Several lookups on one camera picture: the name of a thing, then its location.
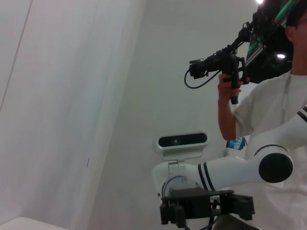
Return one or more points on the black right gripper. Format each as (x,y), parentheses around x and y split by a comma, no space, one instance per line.
(194,203)

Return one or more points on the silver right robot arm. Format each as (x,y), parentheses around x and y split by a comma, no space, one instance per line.
(227,170)

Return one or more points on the person's bare forearm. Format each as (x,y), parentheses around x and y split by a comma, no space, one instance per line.
(226,119)

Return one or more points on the blue white printed box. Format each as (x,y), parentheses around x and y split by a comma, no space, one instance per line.
(236,143)

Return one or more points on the person's bare hand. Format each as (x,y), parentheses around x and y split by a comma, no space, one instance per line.
(225,88)

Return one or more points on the person in white t-shirt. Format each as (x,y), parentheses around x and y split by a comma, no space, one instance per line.
(263,107)

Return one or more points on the round white ceiling light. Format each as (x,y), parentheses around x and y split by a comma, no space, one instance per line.
(280,56)
(259,1)

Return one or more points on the black ceiling truss green bars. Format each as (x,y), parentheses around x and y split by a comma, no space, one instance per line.
(268,48)

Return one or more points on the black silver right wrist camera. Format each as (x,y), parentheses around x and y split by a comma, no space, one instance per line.
(182,143)

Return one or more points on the black handheld camera rig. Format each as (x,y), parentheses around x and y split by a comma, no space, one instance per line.
(225,62)

